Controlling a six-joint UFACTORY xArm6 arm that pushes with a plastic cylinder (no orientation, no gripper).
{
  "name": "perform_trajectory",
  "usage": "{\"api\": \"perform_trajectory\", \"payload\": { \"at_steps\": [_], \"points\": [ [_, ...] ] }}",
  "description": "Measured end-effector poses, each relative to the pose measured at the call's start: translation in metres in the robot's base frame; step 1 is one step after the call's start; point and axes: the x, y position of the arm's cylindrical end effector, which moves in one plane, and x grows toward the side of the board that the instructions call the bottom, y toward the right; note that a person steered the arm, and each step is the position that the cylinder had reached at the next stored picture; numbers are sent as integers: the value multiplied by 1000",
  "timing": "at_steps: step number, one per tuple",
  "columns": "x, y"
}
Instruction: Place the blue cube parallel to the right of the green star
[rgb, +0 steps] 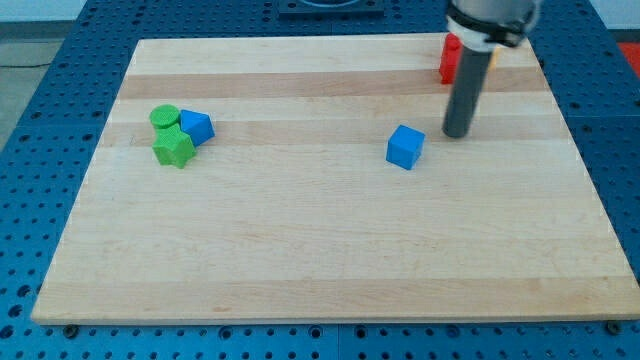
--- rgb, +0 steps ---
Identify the blue cube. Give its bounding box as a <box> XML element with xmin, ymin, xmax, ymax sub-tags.
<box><xmin>386</xmin><ymin>125</ymin><xmax>426</xmax><ymax>170</ymax></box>

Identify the green star block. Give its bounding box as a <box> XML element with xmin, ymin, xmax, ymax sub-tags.
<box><xmin>152</xmin><ymin>124</ymin><xmax>196</xmax><ymax>169</ymax></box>

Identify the wooden board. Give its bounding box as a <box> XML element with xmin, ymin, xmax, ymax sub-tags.
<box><xmin>32</xmin><ymin>33</ymin><xmax>639</xmax><ymax>325</ymax></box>

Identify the blue triangular block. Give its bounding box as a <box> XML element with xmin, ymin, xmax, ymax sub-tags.
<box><xmin>180</xmin><ymin>110</ymin><xmax>215</xmax><ymax>147</ymax></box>

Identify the green cylinder block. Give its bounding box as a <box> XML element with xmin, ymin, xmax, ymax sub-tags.
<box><xmin>149</xmin><ymin>104</ymin><xmax>180</xmax><ymax>130</ymax></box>

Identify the red block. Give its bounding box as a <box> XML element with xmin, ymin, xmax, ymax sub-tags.
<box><xmin>439</xmin><ymin>33</ymin><xmax>463</xmax><ymax>84</ymax></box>

